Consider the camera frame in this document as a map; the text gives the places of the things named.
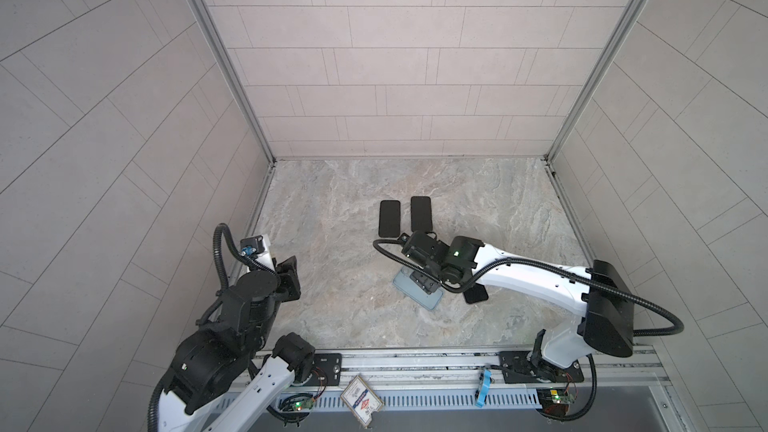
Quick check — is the aluminium corner rail left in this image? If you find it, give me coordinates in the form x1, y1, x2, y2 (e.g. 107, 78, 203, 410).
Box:
187, 0, 276, 168

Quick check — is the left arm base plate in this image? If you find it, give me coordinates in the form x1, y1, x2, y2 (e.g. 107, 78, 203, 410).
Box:
292, 353, 343, 387

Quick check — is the circuit board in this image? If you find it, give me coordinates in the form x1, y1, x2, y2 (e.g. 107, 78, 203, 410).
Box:
536, 388, 578, 419
278, 393, 316, 414

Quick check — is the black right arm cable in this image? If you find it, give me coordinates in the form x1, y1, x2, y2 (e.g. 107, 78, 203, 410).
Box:
371, 238, 685, 422

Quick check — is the light blue phone case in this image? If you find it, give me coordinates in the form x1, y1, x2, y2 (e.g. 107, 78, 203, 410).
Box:
393, 267, 444, 311

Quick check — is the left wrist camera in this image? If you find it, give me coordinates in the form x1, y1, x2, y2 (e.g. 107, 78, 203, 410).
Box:
239, 235, 275, 273

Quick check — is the black phone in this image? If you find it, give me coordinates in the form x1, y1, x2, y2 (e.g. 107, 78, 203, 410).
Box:
462, 284, 489, 305

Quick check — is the aluminium front rail frame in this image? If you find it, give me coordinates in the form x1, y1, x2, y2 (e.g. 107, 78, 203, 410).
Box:
149, 344, 697, 432

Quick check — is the white label card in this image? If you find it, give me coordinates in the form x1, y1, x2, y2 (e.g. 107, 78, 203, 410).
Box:
340, 375, 384, 428

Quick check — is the aluminium corner rail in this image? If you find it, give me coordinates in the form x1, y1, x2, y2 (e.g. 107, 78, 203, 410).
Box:
187, 0, 276, 168
544, 0, 649, 165

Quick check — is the black phone case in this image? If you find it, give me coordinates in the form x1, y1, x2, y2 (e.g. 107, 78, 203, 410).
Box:
378, 200, 401, 238
410, 196, 434, 233

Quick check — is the aluminium corner rail right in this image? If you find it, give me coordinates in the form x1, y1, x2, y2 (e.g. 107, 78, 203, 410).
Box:
544, 0, 649, 165

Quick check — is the right circuit board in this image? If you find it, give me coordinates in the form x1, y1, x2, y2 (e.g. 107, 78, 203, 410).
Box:
536, 388, 578, 419

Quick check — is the left circuit board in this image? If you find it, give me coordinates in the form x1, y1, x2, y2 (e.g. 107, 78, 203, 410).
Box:
278, 393, 316, 414

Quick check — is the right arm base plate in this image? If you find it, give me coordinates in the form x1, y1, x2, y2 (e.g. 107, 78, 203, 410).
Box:
498, 351, 584, 384

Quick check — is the blue clip tag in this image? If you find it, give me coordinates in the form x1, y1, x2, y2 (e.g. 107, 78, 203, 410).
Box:
475, 367, 493, 408

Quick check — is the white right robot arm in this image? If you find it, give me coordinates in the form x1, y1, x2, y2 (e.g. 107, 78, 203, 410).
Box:
396, 232, 634, 369

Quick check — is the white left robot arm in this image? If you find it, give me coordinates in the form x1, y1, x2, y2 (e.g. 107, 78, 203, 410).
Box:
147, 257, 316, 431

